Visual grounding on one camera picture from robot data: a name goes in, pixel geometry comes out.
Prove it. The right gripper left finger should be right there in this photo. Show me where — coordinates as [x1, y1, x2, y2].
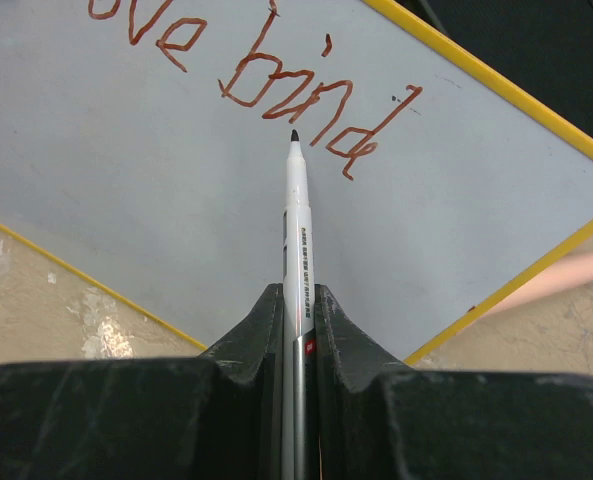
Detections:
[0, 284, 283, 479]

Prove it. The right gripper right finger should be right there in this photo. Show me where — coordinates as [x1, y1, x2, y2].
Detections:
[315, 285, 593, 479]

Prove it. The red white marker pen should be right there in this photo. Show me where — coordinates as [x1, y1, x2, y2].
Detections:
[281, 131, 320, 479]

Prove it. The yellow framed whiteboard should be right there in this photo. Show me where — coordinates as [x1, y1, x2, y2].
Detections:
[0, 1, 593, 361]

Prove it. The pink microphone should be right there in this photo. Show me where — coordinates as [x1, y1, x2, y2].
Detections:
[483, 253, 593, 317]

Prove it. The black hard case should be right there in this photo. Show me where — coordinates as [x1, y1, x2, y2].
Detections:
[402, 0, 593, 138]

